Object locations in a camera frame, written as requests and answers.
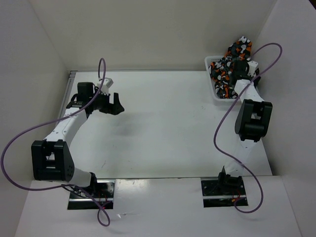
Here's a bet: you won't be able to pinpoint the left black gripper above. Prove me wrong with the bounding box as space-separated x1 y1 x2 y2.
89 89 124 116

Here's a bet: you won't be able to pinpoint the camouflage orange black shorts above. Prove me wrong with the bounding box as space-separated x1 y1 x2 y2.
209 36 260 99

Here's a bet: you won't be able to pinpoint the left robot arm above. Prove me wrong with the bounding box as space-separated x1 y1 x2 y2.
31 78 124 198

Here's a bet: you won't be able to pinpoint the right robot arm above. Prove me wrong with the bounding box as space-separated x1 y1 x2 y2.
216 61 273 194

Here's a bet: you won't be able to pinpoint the white plastic basket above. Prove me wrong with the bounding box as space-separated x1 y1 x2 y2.
204 55 234 105

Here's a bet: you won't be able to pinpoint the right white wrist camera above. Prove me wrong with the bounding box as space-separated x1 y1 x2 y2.
247 61 259 77

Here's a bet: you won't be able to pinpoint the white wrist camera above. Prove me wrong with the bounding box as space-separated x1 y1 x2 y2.
247 61 259 77
97 78 114 95

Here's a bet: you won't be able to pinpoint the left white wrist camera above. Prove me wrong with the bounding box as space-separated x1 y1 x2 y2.
97 78 114 95

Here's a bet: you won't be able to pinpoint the aluminium table edge rail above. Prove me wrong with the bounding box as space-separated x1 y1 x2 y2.
59 71 77 118

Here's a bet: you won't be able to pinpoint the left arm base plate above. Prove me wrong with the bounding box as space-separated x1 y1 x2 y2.
67 180 115 210

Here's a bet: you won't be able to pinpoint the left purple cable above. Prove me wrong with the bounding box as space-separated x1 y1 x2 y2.
1 58 111 227

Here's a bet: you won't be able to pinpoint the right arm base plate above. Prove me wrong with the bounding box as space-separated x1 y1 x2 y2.
200 178 248 208

